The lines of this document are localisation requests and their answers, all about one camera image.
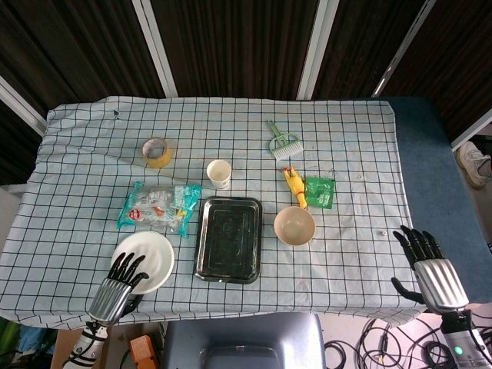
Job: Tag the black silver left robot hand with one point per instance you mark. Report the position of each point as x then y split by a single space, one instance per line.
109 300

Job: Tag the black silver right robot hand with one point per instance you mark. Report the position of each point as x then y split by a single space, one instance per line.
442 284

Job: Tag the white round plate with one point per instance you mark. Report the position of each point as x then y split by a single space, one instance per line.
155 251

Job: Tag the beige bowl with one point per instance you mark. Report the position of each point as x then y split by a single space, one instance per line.
294 227

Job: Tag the white paper cup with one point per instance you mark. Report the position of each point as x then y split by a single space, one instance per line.
219 171

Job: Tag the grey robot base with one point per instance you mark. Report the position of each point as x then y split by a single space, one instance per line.
246 334

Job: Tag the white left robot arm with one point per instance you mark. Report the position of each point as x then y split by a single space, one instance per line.
86 346

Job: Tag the rectangular metal tray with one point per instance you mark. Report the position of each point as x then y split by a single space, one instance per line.
228 238

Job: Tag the brown cardboard box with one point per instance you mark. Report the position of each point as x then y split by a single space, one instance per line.
63 336

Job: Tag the orange box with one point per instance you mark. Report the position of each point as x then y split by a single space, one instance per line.
142 350

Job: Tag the blue fabric bundle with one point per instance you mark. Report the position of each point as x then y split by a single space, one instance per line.
36 340

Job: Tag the teal clear snack bag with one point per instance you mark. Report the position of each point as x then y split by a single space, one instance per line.
157 203

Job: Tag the blue felt table cover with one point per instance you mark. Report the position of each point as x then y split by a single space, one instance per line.
430 173

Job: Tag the white sneaker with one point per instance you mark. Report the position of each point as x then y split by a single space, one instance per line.
471 161

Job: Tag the yellow packing tape roll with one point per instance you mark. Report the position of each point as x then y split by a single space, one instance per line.
163 160

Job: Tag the green sachet packet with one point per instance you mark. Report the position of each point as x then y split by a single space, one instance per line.
321 192

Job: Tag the white black checkered tablecloth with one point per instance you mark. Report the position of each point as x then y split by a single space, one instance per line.
346 153

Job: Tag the yellow rubber chicken toy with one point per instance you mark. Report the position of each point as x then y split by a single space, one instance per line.
296 186

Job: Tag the green hand brush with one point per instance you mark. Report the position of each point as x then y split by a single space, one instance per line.
284 148

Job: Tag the white partition frame post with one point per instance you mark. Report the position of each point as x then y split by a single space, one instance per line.
153 46
21 104
403 50
317 50
473 132

